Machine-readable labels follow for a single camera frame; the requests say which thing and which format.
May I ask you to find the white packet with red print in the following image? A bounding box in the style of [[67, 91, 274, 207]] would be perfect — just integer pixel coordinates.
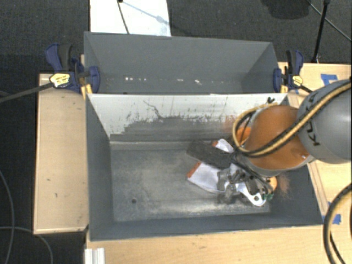
[[186, 138, 248, 194]]

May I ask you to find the black flat block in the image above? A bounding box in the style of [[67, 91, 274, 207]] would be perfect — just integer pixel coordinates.
[[186, 140, 235, 171]]

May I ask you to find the orange ball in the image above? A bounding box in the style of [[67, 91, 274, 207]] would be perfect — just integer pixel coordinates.
[[235, 126, 251, 146]]

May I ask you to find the brown furry toy animal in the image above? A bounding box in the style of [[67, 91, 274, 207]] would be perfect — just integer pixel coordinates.
[[270, 174, 292, 201]]

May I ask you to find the grey metal bin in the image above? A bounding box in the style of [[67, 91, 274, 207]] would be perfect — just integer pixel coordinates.
[[83, 31, 324, 242]]

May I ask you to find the pale wood flat board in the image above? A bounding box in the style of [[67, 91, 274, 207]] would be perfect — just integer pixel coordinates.
[[33, 73, 90, 235]]

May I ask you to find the black cylinder on white bracket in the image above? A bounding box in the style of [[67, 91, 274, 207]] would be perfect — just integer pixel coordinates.
[[241, 179, 269, 207]]

